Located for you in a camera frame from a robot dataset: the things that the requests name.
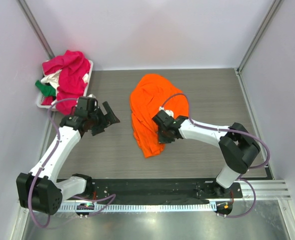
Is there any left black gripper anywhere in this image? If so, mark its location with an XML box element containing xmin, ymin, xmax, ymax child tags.
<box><xmin>87</xmin><ymin>101</ymin><xmax>119</xmax><ymax>136</ymax></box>

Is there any orange t shirt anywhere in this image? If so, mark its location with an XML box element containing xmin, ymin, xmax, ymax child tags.
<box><xmin>129</xmin><ymin>73</ymin><xmax>189</xmax><ymax>158</ymax></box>

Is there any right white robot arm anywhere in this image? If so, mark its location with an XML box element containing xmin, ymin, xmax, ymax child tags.
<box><xmin>152</xmin><ymin>109</ymin><xmax>261</xmax><ymax>198</ymax></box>

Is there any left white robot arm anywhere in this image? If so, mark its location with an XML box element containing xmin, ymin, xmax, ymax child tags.
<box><xmin>16</xmin><ymin>97</ymin><xmax>120</xmax><ymax>216</ymax></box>

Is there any pink t shirt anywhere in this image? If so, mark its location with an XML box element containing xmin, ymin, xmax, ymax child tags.
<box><xmin>42</xmin><ymin>50</ymin><xmax>90</xmax><ymax>115</ymax></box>

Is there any green t shirt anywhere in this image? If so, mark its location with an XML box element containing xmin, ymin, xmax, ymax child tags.
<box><xmin>35</xmin><ymin>80</ymin><xmax>56</xmax><ymax>97</ymax></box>

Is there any white t shirt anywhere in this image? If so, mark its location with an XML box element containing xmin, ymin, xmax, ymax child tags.
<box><xmin>40</xmin><ymin>69</ymin><xmax>62</xmax><ymax>89</ymax></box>

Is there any white laundry basket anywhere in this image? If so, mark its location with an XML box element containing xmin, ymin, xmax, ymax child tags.
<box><xmin>36</xmin><ymin>60</ymin><xmax>94</xmax><ymax>109</ymax></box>

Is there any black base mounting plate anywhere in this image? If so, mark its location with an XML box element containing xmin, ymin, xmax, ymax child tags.
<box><xmin>56</xmin><ymin>177</ymin><xmax>243</xmax><ymax>206</ymax></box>

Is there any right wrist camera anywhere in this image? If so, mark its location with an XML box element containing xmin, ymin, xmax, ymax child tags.
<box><xmin>158</xmin><ymin>106</ymin><xmax>174</xmax><ymax>118</ymax></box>

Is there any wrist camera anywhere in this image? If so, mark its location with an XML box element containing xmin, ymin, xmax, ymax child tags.
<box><xmin>76</xmin><ymin>94</ymin><xmax>98</xmax><ymax>113</ymax></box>
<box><xmin>158</xmin><ymin>106</ymin><xmax>174</xmax><ymax>118</ymax></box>

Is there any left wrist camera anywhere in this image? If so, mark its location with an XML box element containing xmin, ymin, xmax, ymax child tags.
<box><xmin>76</xmin><ymin>94</ymin><xmax>98</xmax><ymax>113</ymax></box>

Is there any white slotted cable duct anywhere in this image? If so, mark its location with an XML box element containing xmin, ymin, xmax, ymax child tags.
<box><xmin>58</xmin><ymin>202</ymin><xmax>217</xmax><ymax>213</ymax></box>

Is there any right aluminium frame post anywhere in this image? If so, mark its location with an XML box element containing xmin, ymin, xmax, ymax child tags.
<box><xmin>235</xmin><ymin>0</ymin><xmax>284</xmax><ymax>75</ymax></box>

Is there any aluminium frame post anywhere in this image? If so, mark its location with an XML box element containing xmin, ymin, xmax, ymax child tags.
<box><xmin>235</xmin><ymin>0</ymin><xmax>284</xmax><ymax>75</ymax></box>
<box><xmin>16</xmin><ymin>0</ymin><xmax>55</xmax><ymax>59</ymax></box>

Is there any aluminium rail profile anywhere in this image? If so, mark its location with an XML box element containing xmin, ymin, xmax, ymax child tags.
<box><xmin>239</xmin><ymin>180</ymin><xmax>291</xmax><ymax>201</ymax></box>

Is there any left aluminium frame post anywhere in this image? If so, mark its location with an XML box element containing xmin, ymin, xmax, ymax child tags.
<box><xmin>16</xmin><ymin>0</ymin><xmax>55</xmax><ymax>59</ymax></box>

